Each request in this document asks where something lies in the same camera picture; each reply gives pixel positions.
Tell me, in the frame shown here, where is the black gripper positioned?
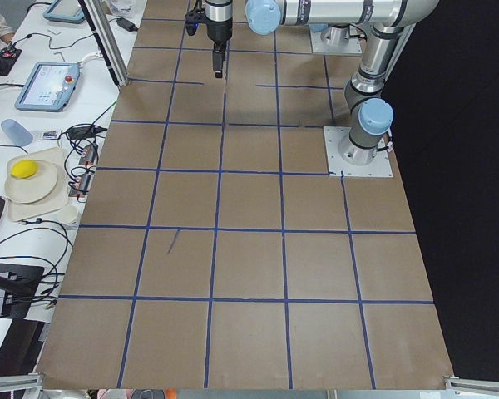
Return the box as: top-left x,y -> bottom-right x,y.
205,0 -> 233,79

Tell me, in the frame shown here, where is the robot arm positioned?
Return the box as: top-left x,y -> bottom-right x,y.
245,1 -> 437,166
309,23 -> 353,44

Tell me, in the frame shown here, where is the black power adapter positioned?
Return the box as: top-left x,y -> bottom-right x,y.
116,17 -> 138,32

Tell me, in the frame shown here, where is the blue teach pendant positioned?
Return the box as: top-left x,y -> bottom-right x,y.
42,0 -> 85,24
14,62 -> 80,112

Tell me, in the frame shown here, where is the blue plastic cup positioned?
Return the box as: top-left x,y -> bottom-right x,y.
1,119 -> 33,147

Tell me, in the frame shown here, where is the beige tray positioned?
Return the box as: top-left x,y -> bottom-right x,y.
4,147 -> 68,222

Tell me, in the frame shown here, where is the white paper cup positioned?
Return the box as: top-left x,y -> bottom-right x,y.
57,205 -> 82,228

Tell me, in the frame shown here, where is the yellow lemon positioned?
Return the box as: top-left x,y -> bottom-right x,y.
10,159 -> 38,179

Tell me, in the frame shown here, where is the beige plate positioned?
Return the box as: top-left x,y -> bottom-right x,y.
4,161 -> 58,204

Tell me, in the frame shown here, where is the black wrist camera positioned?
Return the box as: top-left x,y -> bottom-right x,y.
185,0 -> 205,36

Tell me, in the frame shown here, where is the aluminium frame post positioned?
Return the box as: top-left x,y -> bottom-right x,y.
78,0 -> 128,86

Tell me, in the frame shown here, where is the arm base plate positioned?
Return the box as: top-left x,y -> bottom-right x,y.
324,126 -> 393,178
310,30 -> 363,57

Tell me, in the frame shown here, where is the black camera stand base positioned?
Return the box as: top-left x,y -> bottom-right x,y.
0,263 -> 44,319

